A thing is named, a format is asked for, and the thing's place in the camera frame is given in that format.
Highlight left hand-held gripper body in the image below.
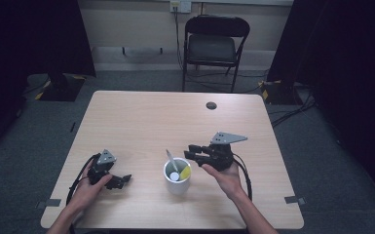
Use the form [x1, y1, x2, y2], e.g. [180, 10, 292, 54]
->
[87, 148, 118, 186]

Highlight person's left hand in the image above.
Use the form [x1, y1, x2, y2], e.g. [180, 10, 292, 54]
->
[69, 168, 114, 213]

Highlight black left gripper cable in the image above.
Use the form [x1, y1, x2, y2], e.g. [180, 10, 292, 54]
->
[65, 153, 99, 207]

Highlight black wall cable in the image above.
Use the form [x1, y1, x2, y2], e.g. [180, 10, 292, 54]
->
[173, 6, 185, 71]

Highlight black floor cables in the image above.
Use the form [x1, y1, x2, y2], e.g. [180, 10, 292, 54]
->
[270, 97, 317, 129]

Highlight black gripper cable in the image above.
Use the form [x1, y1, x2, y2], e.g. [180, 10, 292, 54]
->
[65, 153, 99, 207]
[232, 151, 253, 201]

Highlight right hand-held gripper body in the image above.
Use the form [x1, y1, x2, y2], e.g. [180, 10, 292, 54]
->
[201, 131, 248, 173]

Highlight person's right hand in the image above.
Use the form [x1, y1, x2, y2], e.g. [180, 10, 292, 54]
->
[201, 162, 245, 201]

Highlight white spoon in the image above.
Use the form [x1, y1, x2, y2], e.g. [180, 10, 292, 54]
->
[166, 148, 180, 174]

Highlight white cup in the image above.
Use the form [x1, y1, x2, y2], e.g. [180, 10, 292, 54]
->
[163, 157, 193, 196]

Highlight black curtain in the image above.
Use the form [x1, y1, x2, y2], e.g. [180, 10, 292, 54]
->
[267, 0, 375, 209]
[0, 0, 97, 162]

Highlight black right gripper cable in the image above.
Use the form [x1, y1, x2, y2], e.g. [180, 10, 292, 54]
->
[232, 151, 253, 201]

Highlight grey floor tape strip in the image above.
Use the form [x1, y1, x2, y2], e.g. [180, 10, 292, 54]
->
[283, 195, 307, 206]
[35, 198, 62, 210]

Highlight yellow flat item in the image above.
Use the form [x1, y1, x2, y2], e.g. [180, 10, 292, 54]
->
[179, 165, 192, 181]

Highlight white wall outlet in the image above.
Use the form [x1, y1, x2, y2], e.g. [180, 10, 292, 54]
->
[169, 0, 193, 15]

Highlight black folding chair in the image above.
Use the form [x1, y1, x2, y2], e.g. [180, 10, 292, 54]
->
[181, 14, 251, 94]

